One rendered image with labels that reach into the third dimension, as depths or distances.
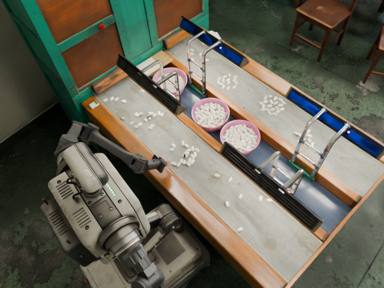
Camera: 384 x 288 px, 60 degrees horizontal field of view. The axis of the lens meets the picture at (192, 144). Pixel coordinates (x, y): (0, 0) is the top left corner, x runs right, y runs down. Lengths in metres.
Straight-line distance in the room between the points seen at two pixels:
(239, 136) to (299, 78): 1.64
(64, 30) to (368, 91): 2.90
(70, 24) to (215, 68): 1.10
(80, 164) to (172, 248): 1.18
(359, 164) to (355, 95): 1.52
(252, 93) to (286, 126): 0.36
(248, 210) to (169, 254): 0.58
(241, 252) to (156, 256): 0.58
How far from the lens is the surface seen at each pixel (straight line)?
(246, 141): 2.23
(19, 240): 3.10
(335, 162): 2.28
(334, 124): 2.01
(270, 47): 4.03
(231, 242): 1.91
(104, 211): 1.28
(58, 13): 2.19
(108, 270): 2.25
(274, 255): 1.94
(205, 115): 2.36
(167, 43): 2.75
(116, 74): 2.57
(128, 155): 1.84
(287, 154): 2.24
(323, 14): 3.83
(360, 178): 2.28
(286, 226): 2.01
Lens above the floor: 2.59
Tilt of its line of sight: 57 degrees down
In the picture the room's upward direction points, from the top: 5 degrees counter-clockwise
